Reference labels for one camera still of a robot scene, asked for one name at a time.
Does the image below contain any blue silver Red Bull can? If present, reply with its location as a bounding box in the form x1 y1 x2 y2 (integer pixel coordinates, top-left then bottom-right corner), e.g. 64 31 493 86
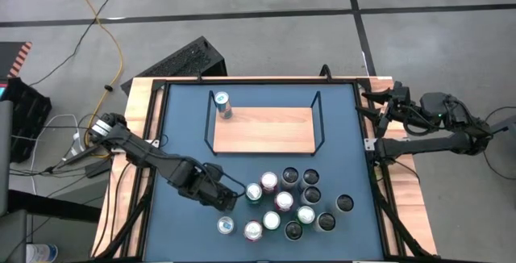
213 90 234 121
216 215 236 236

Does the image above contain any white Celsius can black top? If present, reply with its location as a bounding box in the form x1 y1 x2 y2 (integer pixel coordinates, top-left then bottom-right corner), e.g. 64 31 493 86
281 166 300 190
314 211 337 233
284 220 304 242
301 186 323 207
301 168 321 190
333 194 356 215

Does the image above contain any hazard striped black panel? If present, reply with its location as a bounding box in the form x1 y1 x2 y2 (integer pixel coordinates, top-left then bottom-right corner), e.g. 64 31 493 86
0 40 33 79

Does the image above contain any white cable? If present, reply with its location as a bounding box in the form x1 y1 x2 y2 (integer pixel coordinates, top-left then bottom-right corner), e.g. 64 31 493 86
30 112 81 195

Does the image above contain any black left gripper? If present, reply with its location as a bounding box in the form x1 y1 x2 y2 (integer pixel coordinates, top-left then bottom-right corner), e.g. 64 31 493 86
175 161 239 212

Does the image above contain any black aluminium table frame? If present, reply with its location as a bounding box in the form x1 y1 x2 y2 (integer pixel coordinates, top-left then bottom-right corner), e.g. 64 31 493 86
90 75 439 263

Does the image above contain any grey floor stand base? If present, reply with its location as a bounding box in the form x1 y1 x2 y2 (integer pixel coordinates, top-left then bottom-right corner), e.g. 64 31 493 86
489 113 516 139

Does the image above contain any long black floor cable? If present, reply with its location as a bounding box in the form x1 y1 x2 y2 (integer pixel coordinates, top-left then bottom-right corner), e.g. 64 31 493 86
27 0 124 89

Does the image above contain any grey cabinet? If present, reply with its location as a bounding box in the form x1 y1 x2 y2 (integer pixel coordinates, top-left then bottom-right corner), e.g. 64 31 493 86
0 100 14 215

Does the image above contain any blue table mat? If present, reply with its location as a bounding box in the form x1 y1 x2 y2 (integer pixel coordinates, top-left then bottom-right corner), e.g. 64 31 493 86
143 81 386 262

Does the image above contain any black cable loop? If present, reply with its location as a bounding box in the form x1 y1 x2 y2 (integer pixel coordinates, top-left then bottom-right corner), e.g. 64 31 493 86
481 107 516 182

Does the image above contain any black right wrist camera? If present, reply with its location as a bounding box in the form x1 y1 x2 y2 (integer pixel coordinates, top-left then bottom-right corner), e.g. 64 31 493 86
393 80 411 97

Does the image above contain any green Sprite can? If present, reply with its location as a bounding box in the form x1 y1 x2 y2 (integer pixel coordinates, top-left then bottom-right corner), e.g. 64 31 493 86
244 182 264 206
262 210 282 232
296 205 316 226

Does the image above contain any white blue container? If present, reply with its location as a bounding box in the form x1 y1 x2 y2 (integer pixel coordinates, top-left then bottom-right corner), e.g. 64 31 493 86
26 243 60 263

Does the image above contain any black plastic crate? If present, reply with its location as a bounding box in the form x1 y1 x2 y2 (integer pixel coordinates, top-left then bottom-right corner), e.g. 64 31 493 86
6 76 53 164

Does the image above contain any black floor beam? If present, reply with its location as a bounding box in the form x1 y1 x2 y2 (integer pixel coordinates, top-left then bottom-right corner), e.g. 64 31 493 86
7 189 102 223

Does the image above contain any black power adapter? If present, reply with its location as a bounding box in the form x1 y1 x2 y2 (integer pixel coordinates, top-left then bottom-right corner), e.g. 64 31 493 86
84 160 112 177

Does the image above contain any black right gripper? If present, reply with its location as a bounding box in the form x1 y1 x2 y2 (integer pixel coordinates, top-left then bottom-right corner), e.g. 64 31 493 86
356 87 422 138

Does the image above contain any wooden shelf black wire frame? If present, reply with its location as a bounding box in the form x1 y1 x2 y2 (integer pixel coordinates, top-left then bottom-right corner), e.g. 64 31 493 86
204 90 327 157

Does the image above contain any yellow cable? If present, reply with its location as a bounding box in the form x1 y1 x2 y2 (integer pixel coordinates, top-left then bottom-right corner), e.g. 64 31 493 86
64 0 124 159

